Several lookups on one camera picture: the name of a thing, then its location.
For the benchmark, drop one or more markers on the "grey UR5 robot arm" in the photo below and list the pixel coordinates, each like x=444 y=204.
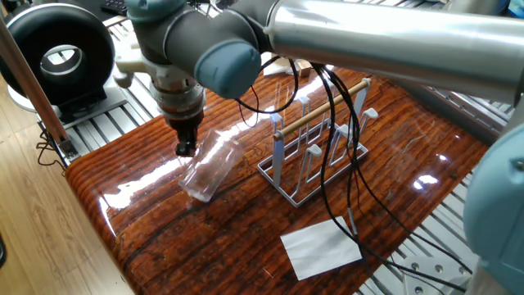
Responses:
x=389 y=41

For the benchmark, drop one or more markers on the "aluminium table frame rail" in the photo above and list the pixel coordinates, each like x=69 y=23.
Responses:
x=450 y=110

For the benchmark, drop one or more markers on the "small wooden cube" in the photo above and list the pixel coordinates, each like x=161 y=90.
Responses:
x=304 y=68

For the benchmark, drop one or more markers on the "black keyboard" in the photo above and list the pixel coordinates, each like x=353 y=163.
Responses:
x=114 y=6

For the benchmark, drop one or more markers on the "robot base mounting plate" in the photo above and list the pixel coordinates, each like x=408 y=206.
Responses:
x=430 y=272

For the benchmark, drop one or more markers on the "white paper sheet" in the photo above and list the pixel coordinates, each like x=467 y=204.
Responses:
x=315 y=250

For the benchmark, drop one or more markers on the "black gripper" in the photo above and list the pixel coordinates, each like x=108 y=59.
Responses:
x=184 y=121

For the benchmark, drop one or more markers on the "white mug drying rack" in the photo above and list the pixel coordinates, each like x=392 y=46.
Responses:
x=278 y=157

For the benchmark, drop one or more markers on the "brown frame post with bracket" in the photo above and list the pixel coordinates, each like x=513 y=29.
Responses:
x=32 y=82

